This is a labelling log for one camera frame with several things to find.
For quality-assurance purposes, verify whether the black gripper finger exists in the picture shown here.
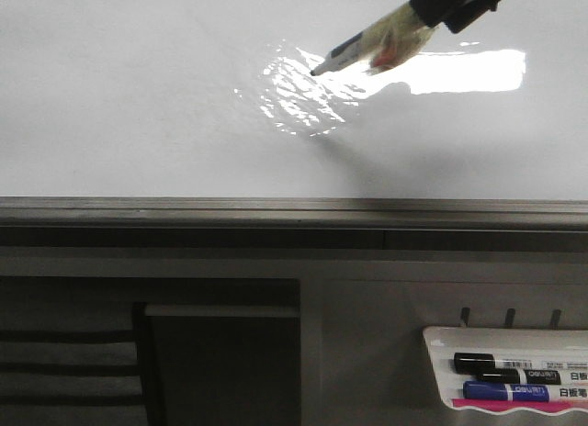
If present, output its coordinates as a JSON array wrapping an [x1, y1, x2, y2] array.
[[444, 0, 502, 34], [409, 0, 476, 28]]

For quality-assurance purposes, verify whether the white whiteboard marker with tape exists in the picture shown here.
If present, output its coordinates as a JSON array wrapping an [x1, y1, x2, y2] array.
[[311, 3, 436, 76]]

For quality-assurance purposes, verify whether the blue capped whiteboard marker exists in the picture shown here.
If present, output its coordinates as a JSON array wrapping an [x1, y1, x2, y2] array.
[[462, 381, 587, 403]]

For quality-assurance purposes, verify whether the dark metal hook left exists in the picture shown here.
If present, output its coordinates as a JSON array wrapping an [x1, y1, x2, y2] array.
[[459, 307, 470, 328]]

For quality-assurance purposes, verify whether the dark metal hook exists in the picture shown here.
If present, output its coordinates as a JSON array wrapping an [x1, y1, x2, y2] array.
[[549, 309, 561, 330], [503, 308, 516, 329], [459, 307, 470, 328]]

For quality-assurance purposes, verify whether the dark metal hook middle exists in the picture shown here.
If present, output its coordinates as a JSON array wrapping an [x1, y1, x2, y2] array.
[[503, 308, 516, 329]]

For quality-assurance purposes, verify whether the dark metal hook right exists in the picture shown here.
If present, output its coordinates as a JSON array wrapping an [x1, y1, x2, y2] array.
[[549, 309, 561, 330]]

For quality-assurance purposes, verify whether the black capped marker upper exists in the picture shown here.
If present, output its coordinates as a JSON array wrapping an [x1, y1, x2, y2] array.
[[453, 353, 587, 375]]

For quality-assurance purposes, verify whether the black capped marker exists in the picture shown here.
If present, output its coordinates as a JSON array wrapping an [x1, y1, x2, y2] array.
[[453, 353, 587, 375], [476, 368, 587, 386]]

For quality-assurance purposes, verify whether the white plastic marker tray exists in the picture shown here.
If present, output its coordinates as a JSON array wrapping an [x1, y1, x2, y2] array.
[[423, 327, 587, 425]]

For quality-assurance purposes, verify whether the black capped marker middle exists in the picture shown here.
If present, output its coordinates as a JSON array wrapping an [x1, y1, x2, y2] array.
[[476, 368, 587, 386]]

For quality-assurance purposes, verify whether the dark chair with slats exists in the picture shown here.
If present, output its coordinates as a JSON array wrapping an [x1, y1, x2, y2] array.
[[1, 303, 167, 425]]

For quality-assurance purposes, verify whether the whiteboard with aluminium frame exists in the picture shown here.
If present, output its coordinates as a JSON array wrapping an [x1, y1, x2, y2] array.
[[1, 0, 587, 231]]

